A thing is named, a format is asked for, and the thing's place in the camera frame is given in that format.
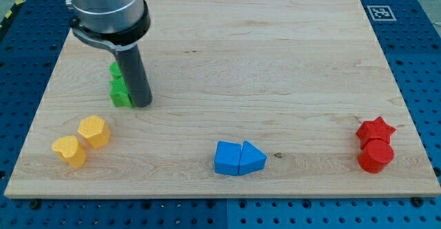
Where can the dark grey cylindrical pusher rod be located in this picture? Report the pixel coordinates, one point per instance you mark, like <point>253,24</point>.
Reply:
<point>133,72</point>

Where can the yellow heart block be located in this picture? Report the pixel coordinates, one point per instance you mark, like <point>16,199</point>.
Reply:
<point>70,150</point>

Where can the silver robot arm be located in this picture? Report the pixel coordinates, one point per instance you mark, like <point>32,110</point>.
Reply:
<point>116,26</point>

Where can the yellow hexagon block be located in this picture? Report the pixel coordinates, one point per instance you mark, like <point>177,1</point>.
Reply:
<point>94,131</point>

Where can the green star block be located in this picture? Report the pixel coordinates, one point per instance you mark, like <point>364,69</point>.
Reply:
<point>119,94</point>

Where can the green round block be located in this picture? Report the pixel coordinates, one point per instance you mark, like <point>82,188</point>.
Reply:
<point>115,71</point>

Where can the blue cube block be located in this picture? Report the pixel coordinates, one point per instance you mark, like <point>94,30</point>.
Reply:
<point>227,158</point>

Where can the wooden board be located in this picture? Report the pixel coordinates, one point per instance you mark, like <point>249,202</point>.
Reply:
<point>296,78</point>

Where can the blue triangle block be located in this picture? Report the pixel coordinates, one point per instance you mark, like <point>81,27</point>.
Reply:
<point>251,159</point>

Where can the red star block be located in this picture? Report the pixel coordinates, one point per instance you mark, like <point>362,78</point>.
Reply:
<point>376,129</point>

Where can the red cylinder block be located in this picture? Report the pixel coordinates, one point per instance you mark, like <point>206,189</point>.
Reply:
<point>375,156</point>

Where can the white fiducial marker tag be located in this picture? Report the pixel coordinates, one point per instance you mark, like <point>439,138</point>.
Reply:
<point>381,13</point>

